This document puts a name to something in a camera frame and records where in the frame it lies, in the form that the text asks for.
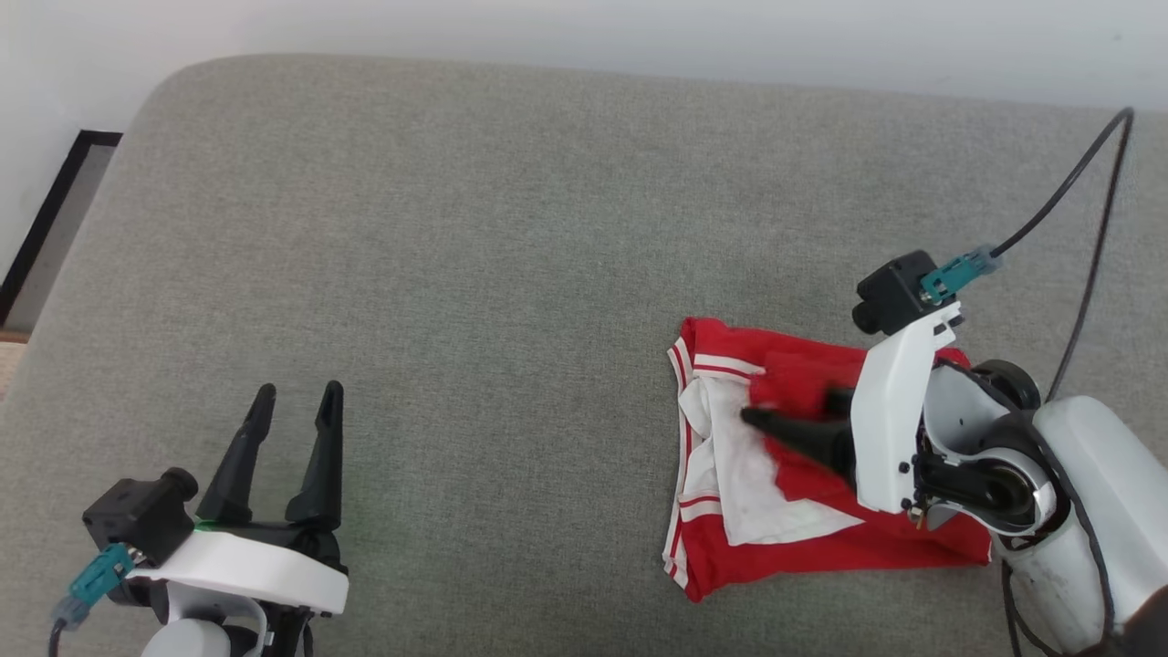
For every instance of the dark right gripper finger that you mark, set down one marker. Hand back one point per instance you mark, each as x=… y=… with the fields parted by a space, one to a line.
x=817 y=443
x=839 y=403

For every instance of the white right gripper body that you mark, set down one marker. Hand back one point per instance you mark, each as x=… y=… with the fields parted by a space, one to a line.
x=885 y=420

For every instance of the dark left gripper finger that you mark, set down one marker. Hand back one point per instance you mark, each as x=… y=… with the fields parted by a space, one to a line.
x=324 y=465
x=239 y=465

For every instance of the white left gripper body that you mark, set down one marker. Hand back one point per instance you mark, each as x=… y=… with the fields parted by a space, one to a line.
x=246 y=566

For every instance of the red white-trimmed garment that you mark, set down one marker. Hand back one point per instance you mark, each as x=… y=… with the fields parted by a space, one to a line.
x=803 y=538

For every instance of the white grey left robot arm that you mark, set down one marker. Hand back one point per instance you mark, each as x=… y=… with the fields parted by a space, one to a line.
x=196 y=639

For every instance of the black floor skirting strip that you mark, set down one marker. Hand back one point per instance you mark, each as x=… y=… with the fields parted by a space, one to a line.
x=55 y=214

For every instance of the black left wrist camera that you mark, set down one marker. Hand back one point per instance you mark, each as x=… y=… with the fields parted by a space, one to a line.
x=137 y=516

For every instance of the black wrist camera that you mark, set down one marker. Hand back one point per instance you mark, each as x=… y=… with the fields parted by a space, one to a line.
x=894 y=292
x=137 y=516

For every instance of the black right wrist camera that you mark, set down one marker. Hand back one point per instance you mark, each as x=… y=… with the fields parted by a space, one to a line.
x=894 y=292

